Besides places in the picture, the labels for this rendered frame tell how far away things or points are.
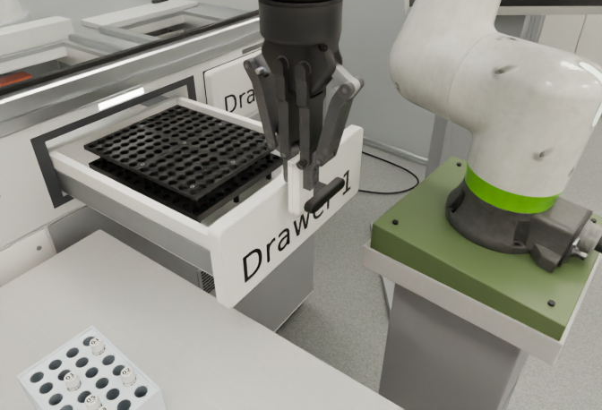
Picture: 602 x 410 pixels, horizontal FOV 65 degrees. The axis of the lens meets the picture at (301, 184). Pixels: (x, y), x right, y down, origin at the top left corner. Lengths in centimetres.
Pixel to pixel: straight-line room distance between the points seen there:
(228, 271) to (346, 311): 116
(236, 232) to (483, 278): 32
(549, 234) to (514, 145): 14
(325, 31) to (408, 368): 63
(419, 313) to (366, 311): 87
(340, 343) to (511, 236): 96
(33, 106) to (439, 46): 53
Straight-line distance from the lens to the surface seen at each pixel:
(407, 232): 68
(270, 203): 52
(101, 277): 71
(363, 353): 154
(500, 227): 68
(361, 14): 241
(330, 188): 55
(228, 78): 90
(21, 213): 75
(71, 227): 80
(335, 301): 167
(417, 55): 68
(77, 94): 74
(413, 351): 86
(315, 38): 42
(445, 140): 151
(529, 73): 60
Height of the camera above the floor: 122
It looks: 33 degrees down
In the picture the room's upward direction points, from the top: straight up
